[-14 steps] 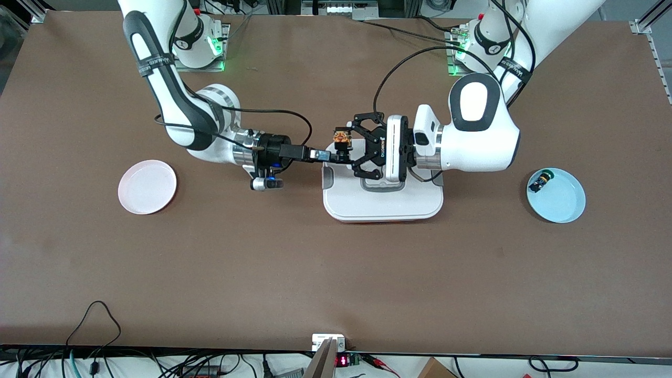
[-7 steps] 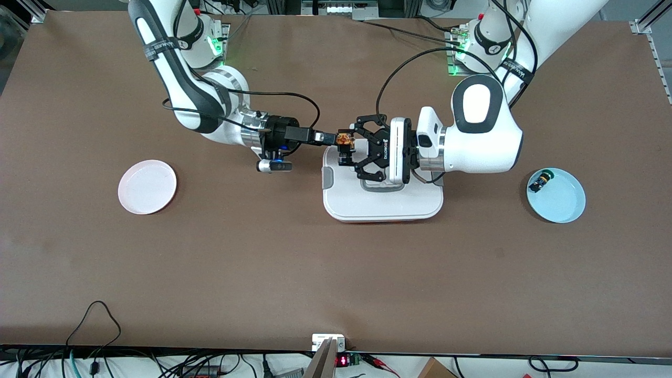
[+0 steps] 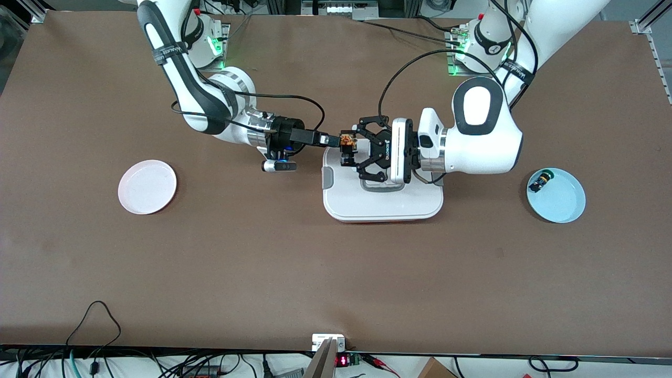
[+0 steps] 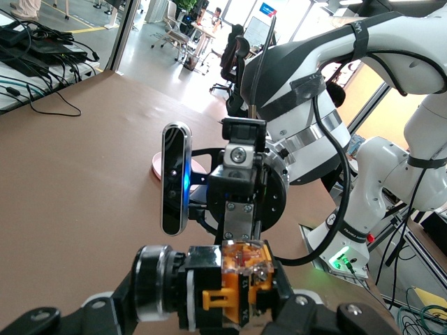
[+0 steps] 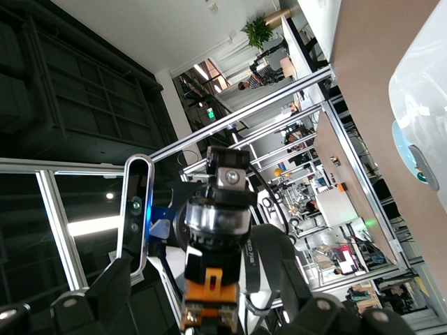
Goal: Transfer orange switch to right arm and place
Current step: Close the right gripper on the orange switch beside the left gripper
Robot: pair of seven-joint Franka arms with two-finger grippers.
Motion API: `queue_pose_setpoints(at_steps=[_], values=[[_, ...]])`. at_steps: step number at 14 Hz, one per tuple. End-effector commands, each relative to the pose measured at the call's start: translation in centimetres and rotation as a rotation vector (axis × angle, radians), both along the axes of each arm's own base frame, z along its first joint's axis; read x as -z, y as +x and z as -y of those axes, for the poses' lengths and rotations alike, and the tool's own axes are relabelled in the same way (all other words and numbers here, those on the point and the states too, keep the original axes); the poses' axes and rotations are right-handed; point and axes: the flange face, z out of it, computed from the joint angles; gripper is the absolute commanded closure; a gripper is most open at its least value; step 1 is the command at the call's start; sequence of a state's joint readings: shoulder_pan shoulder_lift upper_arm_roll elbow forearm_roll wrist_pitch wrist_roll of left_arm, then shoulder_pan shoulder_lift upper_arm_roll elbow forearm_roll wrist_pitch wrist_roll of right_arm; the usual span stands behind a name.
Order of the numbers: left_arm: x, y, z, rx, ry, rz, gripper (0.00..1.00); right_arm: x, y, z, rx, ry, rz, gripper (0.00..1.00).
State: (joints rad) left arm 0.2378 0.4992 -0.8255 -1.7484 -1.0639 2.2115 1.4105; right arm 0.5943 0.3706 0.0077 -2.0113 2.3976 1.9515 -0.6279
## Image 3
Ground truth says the orange push-button switch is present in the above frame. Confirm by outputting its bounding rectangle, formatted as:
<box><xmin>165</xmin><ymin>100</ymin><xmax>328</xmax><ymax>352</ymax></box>
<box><xmin>339</xmin><ymin>132</ymin><xmax>361</xmax><ymax>166</ymax></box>

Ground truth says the white lunch box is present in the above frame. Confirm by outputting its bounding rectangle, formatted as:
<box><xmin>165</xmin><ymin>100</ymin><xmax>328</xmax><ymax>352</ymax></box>
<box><xmin>321</xmin><ymin>146</ymin><xmax>445</xmax><ymax>223</ymax></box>

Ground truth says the white lit device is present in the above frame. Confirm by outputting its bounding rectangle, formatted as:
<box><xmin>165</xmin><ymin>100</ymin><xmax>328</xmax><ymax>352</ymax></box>
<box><xmin>301</xmin><ymin>0</ymin><xmax>380</xmax><ymax>22</ymax></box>

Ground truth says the pink round plate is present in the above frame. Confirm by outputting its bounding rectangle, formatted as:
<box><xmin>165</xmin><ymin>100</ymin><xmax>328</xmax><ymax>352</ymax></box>
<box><xmin>118</xmin><ymin>160</ymin><xmax>177</xmax><ymax>215</ymax></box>

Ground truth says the small white electronics box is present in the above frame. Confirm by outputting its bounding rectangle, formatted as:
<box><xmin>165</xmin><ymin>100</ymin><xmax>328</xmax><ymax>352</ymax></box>
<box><xmin>312</xmin><ymin>334</ymin><xmax>347</xmax><ymax>352</ymax></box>

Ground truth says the red clip lead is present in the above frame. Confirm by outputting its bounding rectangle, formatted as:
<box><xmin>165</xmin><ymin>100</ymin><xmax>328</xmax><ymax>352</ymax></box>
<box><xmin>362</xmin><ymin>353</ymin><xmax>401</xmax><ymax>378</ymax></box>

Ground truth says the light blue round plate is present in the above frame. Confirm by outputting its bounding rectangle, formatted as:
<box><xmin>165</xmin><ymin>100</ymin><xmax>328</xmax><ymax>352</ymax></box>
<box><xmin>527</xmin><ymin>167</ymin><xmax>586</xmax><ymax>224</ymax></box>

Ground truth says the aluminium bar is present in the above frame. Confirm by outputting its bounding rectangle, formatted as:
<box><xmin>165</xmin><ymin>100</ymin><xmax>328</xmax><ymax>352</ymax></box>
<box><xmin>303</xmin><ymin>338</ymin><xmax>338</xmax><ymax>378</ymax></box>

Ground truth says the brown cardboard box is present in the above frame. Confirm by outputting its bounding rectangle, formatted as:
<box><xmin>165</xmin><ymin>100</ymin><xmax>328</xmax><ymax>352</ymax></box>
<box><xmin>417</xmin><ymin>357</ymin><xmax>458</xmax><ymax>378</ymax></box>

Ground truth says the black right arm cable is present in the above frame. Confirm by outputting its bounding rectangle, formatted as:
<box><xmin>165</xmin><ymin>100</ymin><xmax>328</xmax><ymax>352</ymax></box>
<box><xmin>171</xmin><ymin>90</ymin><xmax>326</xmax><ymax>138</ymax></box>

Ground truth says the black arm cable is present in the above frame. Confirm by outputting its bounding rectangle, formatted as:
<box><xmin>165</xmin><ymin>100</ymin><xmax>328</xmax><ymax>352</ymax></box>
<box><xmin>378</xmin><ymin>0</ymin><xmax>539</xmax><ymax>124</ymax></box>
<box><xmin>171</xmin><ymin>90</ymin><xmax>326</xmax><ymax>138</ymax></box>

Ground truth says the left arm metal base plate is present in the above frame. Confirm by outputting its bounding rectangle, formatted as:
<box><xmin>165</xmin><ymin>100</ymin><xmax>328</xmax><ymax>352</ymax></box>
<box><xmin>446</xmin><ymin>29</ymin><xmax>503</xmax><ymax>78</ymax></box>

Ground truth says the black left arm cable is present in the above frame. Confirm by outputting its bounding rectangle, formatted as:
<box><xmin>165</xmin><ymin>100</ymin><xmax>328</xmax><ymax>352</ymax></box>
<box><xmin>378</xmin><ymin>0</ymin><xmax>539</xmax><ymax>124</ymax></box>

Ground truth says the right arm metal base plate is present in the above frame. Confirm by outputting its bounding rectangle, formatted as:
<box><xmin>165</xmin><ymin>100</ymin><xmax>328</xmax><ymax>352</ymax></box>
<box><xmin>198</xmin><ymin>24</ymin><xmax>230</xmax><ymax>72</ymax></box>

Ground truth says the black cable on table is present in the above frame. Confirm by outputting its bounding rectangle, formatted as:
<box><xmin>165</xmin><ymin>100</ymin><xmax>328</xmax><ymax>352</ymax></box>
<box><xmin>361</xmin><ymin>19</ymin><xmax>464</xmax><ymax>47</ymax></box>

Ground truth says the green push-button switch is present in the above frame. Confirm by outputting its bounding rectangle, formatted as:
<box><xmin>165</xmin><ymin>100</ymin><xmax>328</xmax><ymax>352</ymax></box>
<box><xmin>528</xmin><ymin>169</ymin><xmax>557</xmax><ymax>193</ymax></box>

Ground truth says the black looped cable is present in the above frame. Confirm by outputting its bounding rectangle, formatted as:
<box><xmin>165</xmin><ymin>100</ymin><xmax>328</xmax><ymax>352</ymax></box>
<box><xmin>65</xmin><ymin>300</ymin><xmax>122</xmax><ymax>351</ymax></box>

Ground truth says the black coiled cable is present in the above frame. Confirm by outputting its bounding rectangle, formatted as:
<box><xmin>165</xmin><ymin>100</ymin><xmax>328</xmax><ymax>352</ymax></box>
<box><xmin>528</xmin><ymin>355</ymin><xmax>579</xmax><ymax>374</ymax></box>

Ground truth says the aluminium corner bracket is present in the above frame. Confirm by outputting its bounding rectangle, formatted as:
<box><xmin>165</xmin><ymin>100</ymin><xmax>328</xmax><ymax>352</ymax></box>
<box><xmin>21</xmin><ymin>0</ymin><xmax>49</xmax><ymax>23</ymax></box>

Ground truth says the perforated metal rail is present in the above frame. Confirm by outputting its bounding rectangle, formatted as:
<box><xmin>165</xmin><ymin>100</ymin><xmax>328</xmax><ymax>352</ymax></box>
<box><xmin>647</xmin><ymin>31</ymin><xmax>672</xmax><ymax>106</ymax></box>

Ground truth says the aluminium frame profile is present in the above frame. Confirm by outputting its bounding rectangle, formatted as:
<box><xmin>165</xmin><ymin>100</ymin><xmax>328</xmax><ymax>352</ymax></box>
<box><xmin>629</xmin><ymin>0</ymin><xmax>672</xmax><ymax>35</ymax></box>

